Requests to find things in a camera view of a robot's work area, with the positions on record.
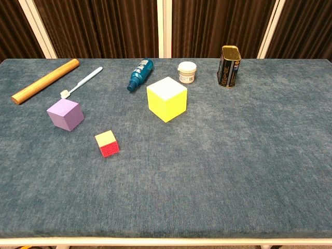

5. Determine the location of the white yellow block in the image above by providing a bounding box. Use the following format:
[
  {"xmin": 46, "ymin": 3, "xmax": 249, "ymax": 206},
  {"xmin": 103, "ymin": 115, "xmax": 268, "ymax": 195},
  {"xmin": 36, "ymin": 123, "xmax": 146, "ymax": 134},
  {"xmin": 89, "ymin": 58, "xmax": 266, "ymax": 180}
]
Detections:
[{"xmin": 146, "ymin": 76, "xmax": 188, "ymax": 123}]

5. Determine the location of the small red and yellow cube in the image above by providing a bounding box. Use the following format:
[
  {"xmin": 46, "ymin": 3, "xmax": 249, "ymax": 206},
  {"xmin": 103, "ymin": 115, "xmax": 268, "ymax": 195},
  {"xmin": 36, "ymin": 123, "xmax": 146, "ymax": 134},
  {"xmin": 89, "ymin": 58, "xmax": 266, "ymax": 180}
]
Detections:
[{"xmin": 94, "ymin": 130, "xmax": 120, "ymax": 158}]

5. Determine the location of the purple cube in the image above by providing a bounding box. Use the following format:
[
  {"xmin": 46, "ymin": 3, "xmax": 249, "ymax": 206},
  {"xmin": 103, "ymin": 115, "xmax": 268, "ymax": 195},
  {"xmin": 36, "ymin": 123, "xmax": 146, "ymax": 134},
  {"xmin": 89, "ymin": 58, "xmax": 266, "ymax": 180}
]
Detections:
[{"xmin": 46, "ymin": 99, "xmax": 85, "ymax": 132}]

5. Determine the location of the white round jar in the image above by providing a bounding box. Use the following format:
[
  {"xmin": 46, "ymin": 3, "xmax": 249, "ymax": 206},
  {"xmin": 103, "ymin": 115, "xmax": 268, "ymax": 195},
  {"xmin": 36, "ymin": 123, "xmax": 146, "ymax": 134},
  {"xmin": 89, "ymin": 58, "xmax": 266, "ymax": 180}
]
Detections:
[{"xmin": 177, "ymin": 61, "xmax": 198, "ymax": 85}]

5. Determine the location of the blue spray bottle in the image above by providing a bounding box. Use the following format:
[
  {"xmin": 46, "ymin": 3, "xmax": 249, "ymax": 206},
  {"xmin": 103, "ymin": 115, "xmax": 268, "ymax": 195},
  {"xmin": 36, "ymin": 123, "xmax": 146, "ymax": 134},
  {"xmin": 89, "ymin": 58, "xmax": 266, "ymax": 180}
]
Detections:
[{"xmin": 127, "ymin": 58, "xmax": 154, "ymax": 92}]

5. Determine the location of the blue tablecloth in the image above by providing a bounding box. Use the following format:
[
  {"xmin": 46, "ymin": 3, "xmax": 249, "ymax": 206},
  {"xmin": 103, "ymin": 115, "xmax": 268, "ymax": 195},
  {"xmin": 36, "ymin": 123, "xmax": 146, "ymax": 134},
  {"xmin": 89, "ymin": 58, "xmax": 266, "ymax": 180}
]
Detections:
[{"xmin": 0, "ymin": 58, "xmax": 332, "ymax": 239}]

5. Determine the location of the black and gold tin can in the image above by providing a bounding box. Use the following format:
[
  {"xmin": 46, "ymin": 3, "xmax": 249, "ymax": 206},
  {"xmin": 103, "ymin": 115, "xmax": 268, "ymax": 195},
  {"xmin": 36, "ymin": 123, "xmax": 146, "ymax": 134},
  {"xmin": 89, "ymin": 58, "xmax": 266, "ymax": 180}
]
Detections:
[{"xmin": 217, "ymin": 45, "xmax": 242, "ymax": 89}]

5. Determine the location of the dark pleated divider panel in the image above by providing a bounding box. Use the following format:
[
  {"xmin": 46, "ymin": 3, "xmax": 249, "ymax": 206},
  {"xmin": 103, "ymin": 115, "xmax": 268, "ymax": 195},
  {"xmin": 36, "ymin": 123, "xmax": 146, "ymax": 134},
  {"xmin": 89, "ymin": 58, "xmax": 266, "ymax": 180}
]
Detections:
[
  {"xmin": 25, "ymin": 0, "xmax": 165, "ymax": 59},
  {"xmin": 164, "ymin": 0, "xmax": 281, "ymax": 59},
  {"xmin": 0, "ymin": 0, "xmax": 46, "ymax": 63},
  {"xmin": 256, "ymin": 0, "xmax": 332, "ymax": 63}
]

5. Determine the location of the wooden rolling pin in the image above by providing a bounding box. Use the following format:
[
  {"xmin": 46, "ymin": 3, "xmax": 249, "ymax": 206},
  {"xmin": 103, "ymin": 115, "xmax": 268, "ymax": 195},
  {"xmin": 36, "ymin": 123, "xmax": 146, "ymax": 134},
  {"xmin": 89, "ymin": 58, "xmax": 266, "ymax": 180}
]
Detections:
[{"xmin": 10, "ymin": 58, "xmax": 80, "ymax": 105}]

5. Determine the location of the white table frame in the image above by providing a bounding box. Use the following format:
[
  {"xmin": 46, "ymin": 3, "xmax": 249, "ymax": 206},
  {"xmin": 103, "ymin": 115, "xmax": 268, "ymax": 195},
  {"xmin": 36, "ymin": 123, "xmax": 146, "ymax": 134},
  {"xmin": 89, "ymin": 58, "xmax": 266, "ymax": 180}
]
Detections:
[{"xmin": 0, "ymin": 237, "xmax": 332, "ymax": 249}]

